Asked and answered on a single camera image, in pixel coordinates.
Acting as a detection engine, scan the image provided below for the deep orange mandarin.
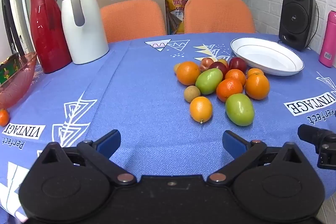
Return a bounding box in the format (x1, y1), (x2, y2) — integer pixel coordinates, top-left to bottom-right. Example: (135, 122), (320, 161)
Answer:
(216, 78), (243, 103)

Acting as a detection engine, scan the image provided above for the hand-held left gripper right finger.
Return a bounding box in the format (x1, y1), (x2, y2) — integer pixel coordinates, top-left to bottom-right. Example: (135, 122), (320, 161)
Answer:
(207, 130), (306, 185)

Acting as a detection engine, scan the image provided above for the large orange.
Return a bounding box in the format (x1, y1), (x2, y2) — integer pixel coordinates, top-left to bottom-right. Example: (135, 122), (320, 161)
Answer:
(176, 61), (201, 86)

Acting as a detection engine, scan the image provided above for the white plate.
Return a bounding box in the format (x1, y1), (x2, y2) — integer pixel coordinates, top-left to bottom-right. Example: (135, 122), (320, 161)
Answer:
(230, 38), (304, 76)

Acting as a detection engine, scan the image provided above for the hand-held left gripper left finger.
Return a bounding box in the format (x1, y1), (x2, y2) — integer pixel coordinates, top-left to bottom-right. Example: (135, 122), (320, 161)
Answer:
(37, 130), (137, 185)

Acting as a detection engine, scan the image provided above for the green patterned packet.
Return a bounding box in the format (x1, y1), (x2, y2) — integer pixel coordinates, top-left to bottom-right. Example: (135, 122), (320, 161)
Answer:
(0, 53), (21, 88)

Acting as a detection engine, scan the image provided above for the red-yellow apple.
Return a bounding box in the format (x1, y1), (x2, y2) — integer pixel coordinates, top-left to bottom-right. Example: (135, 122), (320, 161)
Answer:
(200, 57), (214, 72)

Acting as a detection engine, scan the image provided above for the green jujube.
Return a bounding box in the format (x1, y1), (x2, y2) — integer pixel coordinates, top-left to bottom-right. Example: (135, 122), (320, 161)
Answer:
(225, 93), (255, 127)

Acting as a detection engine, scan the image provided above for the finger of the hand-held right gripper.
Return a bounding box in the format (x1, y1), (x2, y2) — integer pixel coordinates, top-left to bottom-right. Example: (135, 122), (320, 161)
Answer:
(297, 124), (336, 170)

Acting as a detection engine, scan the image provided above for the small mandarin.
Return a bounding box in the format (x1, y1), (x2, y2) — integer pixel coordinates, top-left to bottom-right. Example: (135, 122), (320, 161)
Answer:
(247, 68), (264, 79)
(0, 108), (10, 127)

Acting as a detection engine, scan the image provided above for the white thermos jug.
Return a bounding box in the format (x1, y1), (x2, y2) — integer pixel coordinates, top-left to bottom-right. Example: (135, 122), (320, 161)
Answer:
(61, 0), (109, 65)

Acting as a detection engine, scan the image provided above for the pink glass bowl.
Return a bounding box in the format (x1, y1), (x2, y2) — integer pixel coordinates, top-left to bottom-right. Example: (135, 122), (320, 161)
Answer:
(0, 51), (38, 110)

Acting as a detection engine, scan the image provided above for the small tangerine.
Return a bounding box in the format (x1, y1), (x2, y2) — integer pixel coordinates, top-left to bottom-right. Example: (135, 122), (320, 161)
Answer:
(245, 73), (270, 101)

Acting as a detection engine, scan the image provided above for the pink bottle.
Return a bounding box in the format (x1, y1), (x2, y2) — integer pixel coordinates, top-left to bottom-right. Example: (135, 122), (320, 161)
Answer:
(319, 10), (336, 68)

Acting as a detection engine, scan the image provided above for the orange chair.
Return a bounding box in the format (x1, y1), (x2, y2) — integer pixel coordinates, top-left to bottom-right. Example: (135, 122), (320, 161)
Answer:
(100, 0), (167, 43)
(184, 0), (256, 34)

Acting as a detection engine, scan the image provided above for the red plum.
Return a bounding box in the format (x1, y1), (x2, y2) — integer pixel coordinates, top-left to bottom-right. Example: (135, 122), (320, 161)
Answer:
(229, 57), (248, 73)
(209, 62), (228, 77)

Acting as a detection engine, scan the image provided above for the red thermos jug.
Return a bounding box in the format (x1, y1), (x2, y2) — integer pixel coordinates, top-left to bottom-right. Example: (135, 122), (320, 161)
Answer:
(29, 0), (72, 74)

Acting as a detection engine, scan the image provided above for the black speaker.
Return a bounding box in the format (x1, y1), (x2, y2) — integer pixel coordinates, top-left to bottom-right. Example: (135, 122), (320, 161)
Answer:
(278, 0), (317, 51)

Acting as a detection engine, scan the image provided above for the yellow snack packet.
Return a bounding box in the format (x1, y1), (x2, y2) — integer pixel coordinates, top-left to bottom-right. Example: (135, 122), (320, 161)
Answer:
(164, 0), (187, 35)

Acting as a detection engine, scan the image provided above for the blue printed tablecloth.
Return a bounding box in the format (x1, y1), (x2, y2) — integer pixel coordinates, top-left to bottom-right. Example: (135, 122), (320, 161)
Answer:
(0, 33), (336, 224)

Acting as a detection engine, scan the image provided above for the yellow-orange citrus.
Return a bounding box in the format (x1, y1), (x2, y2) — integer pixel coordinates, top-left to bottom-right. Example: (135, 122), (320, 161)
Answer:
(189, 96), (213, 124)

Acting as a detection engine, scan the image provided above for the green mango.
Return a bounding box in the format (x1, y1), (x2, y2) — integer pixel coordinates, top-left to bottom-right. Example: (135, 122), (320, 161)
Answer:
(195, 68), (223, 95)

